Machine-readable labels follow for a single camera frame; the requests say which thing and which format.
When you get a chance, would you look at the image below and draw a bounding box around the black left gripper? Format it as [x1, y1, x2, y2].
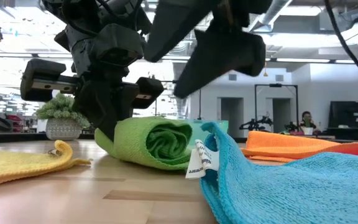
[20, 24, 165, 142]

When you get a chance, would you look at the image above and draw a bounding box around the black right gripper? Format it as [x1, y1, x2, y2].
[144, 0, 273, 100]

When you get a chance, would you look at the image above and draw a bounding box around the green microfiber towel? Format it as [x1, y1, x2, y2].
[94, 116, 194, 171]

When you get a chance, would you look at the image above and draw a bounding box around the yellow microfiber towel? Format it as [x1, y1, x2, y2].
[0, 139, 92, 189]

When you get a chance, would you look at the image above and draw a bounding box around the blue microfiber towel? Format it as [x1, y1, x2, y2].
[185, 121, 358, 224]

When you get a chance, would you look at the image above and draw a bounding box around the teal translucent plastic basket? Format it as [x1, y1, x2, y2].
[166, 119, 229, 150]

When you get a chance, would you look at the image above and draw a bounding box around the orange microfiber towel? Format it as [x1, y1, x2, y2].
[241, 130, 358, 163]

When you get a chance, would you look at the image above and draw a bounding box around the artificial plant in patterned pot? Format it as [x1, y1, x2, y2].
[35, 93, 91, 141]

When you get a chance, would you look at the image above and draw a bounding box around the person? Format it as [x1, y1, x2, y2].
[300, 111, 317, 129]

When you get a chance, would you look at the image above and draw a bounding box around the small plant in white pot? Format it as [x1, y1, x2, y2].
[286, 121, 314, 136]

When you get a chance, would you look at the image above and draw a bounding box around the black monitor on desk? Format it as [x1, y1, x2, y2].
[328, 101, 358, 129]

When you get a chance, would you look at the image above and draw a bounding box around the black stand frame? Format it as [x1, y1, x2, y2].
[154, 80, 202, 121]
[254, 83, 300, 125]

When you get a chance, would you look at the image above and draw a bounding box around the silver ceiling duct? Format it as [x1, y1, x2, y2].
[250, 0, 293, 32]

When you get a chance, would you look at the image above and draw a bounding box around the black aluminium table frame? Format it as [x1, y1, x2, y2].
[0, 130, 358, 149]

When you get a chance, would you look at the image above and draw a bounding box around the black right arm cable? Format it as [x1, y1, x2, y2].
[323, 0, 358, 87]

